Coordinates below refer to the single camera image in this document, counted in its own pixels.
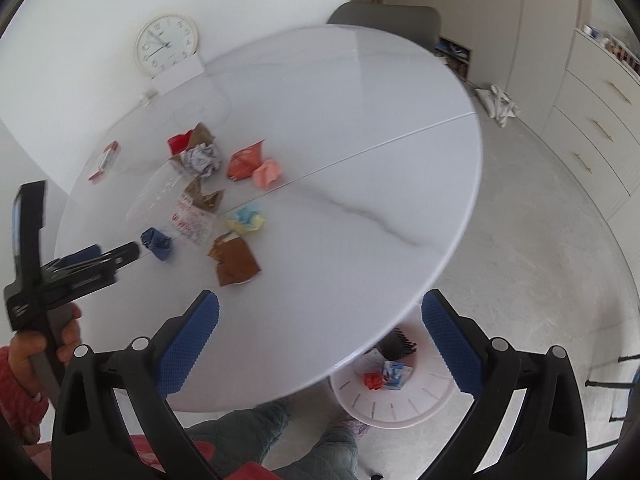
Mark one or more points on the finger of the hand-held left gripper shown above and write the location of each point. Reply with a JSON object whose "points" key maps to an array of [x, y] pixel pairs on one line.
{"points": [[85, 252], [122, 253]]}

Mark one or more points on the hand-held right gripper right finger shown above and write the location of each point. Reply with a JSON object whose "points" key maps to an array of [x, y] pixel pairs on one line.
{"points": [[450, 342]]}

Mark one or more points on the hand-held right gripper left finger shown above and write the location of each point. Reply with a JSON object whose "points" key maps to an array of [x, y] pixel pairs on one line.
{"points": [[192, 340]]}

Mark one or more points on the white round waste bin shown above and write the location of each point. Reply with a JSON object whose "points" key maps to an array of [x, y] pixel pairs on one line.
{"points": [[400, 407]]}

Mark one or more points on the pink paper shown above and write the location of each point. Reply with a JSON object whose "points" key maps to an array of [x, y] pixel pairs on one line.
{"points": [[266, 174]]}

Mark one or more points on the person's left forearm pink sleeve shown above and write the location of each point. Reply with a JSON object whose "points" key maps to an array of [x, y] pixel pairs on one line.
{"points": [[20, 400]]}

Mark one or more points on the person's left hand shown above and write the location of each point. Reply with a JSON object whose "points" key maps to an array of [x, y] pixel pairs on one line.
{"points": [[67, 340]]}

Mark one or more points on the black ribbed plastic tray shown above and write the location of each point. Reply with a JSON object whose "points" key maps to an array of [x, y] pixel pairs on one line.
{"points": [[397, 344]]}

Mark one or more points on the blue and white packet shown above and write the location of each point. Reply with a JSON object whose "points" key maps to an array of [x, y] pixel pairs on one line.
{"points": [[397, 375]]}

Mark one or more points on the clear plastic red print wrapper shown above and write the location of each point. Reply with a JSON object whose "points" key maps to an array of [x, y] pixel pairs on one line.
{"points": [[192, 222]]}

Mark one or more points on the white paper sheet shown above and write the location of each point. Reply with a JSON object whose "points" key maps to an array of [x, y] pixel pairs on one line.
{"points": [[369, 361]]}

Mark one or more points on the small red wrapper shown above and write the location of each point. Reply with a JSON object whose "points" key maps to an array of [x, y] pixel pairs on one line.
{"points": [[373, 381]]}

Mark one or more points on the large brown wrapper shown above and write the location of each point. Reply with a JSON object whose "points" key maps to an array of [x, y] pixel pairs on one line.
{"points": [[235, 260]]}

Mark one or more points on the red and white carton box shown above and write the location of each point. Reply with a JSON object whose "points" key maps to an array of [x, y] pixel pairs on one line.
{"points": [[104, 161]]}

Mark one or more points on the small brown torn wrapper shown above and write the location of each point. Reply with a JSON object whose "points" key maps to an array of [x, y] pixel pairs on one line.
{"points": [[205, 199]]}

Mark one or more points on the person's left leg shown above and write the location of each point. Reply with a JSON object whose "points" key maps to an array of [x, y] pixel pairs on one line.
{"points": [[245, 425]]}

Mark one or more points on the person's leg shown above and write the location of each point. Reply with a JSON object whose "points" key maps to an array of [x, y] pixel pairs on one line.
{"points": [[325, 452], [245, 425]]}

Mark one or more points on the grey crumpled paper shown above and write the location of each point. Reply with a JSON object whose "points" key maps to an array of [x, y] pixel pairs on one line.
{"points": [[201, 159]]}

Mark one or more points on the red crumpled wrapper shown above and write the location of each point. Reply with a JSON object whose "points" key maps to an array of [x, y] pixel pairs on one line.
{"points": [[179, 144]]}

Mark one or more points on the yellow and blue crumpled paper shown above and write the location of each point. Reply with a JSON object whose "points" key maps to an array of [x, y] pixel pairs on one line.
{"points": [[245, 221]]}

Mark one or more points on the red garment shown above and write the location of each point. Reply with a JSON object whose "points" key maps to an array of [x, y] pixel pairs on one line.
{"points": [[247, 472]]}

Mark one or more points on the tan kraft paper scrap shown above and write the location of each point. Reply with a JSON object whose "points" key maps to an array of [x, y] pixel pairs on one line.
{"points": [[204, 134]]}

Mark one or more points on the orange snack wrapper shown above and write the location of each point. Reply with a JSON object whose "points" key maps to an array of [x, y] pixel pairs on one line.
{"points": [[244, 161]]}

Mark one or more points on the small white bottle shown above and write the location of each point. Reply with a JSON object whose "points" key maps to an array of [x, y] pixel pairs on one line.
{"points": [[146, 98]]}

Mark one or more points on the person's right leg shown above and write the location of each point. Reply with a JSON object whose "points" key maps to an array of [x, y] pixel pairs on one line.
{"points": [[325, 452]]}

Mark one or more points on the black metal stand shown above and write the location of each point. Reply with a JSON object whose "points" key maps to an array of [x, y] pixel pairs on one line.
{"points": [[625, 385]]}

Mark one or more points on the white paper card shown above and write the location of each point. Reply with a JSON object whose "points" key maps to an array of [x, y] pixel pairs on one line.
{"points": [[177, 74]]}

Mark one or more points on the white cloth bag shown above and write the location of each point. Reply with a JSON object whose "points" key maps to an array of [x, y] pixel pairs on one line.
{"points": [[495, 102]]}

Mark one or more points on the beige drawer cabinet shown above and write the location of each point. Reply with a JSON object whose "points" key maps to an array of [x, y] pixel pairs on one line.
{"points": [[595, 110]]}

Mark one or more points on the open shoe shelf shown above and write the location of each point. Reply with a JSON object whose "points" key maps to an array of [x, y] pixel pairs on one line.
{"points": [[454, 57]]}

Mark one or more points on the grey chair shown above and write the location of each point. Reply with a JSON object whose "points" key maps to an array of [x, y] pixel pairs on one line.
{"points": [[385, 16]]}

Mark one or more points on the round white wall clock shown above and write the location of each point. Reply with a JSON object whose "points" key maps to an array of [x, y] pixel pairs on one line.
{"points": [[165, 45]]}

